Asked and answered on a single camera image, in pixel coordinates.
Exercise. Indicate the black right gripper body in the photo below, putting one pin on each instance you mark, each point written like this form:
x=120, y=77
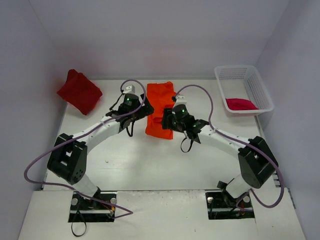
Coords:
x=165, y=120

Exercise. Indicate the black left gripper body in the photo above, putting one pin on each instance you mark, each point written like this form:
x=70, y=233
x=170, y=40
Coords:
x=146, y=109

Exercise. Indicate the orange t shirt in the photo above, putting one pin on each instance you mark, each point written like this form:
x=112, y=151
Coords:
x=160, y=97

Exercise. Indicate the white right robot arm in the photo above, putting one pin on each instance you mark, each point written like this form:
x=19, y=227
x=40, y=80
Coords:
x=256, y=161

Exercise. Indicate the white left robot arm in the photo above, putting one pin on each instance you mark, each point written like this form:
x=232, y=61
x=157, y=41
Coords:
x=68, y=160

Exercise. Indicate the folded dark red t shirt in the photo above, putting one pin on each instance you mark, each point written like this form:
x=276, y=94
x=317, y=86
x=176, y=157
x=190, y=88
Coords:
x=80, y=92

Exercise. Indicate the magenta t shirt in basket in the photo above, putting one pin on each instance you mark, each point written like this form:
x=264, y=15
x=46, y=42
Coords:
x=240, y=104

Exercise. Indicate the white plastic basket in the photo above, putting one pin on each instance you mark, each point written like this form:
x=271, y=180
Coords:
x=243, y=82

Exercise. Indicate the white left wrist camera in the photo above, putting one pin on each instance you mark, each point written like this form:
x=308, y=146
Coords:
x=130, y=89

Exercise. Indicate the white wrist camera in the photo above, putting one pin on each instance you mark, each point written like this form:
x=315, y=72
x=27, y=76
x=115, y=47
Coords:
x=130, y=89
x=179, y=100

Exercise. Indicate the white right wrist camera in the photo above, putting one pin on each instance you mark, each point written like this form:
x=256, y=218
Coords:
x=179, y=100

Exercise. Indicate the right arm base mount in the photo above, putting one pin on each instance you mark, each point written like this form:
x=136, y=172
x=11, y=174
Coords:
x=221, y=206

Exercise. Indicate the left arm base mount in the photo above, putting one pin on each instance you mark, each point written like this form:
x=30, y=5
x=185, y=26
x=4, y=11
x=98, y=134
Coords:
x=89, y=211

